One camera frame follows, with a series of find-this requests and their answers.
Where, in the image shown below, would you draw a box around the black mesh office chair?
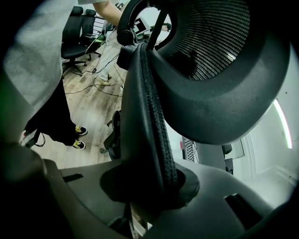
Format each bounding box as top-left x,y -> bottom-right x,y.
102,0 -> 292,162

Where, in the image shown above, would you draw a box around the black box with cable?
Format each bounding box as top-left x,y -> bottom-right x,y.
20,129 -> 46,148

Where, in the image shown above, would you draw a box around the black keyboard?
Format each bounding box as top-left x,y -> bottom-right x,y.
183,137 -> 198,162

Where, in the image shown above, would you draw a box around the black floor cable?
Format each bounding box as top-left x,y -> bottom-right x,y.
62,67 -> 124,98

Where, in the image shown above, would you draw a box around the black shoe yellow laces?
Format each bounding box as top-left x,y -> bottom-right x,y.
74,125 -> 88,136
71,139 -> 86,150

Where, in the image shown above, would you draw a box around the black slatted rack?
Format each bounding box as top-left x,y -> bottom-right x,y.
94,16 -> 106,35

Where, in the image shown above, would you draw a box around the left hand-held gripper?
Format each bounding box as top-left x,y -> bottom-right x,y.
133,17 -> 153,40

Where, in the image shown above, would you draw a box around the white table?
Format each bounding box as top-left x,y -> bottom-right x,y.
167,126 -> 199,164

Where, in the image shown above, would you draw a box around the person's black trousers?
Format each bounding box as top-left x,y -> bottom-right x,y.
24,78 -> 78,147

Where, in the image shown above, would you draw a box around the person's left forearm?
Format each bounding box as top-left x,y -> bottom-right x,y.
92,0 -> 122,28

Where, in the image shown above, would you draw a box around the person's grey shirt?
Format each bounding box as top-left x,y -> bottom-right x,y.
3,0 -> 94,115

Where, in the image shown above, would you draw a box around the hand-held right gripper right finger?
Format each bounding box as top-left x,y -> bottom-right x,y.
142,45 -> 200,211

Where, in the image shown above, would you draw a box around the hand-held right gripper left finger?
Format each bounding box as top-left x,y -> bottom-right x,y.
100,44 -> 165,211

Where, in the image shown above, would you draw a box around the green black bag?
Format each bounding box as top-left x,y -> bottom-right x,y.
85,32 -> 106,56

